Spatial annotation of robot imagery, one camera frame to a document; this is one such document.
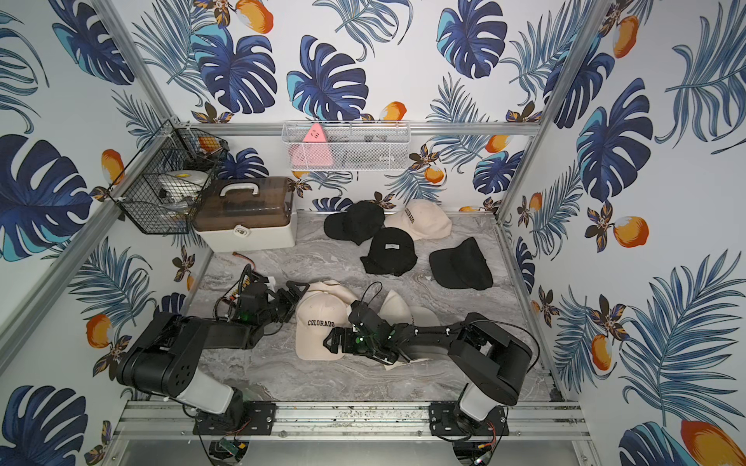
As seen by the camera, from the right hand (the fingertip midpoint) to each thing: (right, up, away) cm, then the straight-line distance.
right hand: (335, 344), depth 84 cm
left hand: (-11, +15, +8) cm, 20 cm away
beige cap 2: (+18, +9, +1) cm, 21 cm away
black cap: (+5, +37, +30) cm, 48 cm away
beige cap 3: (+31, +39, +28) cm, 57 cm away
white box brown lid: (-30, +39, +9) cm, 50 cm away
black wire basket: (-51, +59, +6) cm, 78 cm away
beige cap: (-4, +10, +2) cm, 11 cm away
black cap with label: (+18, +26, +20) cm, 37 cm away
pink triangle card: (-8, +58, +6) cm, 59 cm away
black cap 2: (+42, +21, +16) cm, 50 cm away
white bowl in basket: (-42, +45, -4) cm, 62 cm away
